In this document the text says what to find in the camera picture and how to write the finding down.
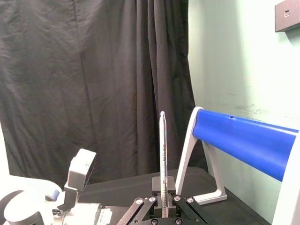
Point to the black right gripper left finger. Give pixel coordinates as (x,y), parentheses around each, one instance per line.
(156,187)

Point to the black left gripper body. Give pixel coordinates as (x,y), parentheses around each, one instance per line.
(116,214)

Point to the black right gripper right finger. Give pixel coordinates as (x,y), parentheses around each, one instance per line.
(171,187)

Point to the blue and white test tube rack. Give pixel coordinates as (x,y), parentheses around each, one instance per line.
(243,143)

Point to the black table cloth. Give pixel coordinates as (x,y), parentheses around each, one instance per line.
(131,189)

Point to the black curtain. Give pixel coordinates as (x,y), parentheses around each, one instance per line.
(93,82)

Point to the dark box on wall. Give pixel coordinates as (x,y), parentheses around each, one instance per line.
(287,15)

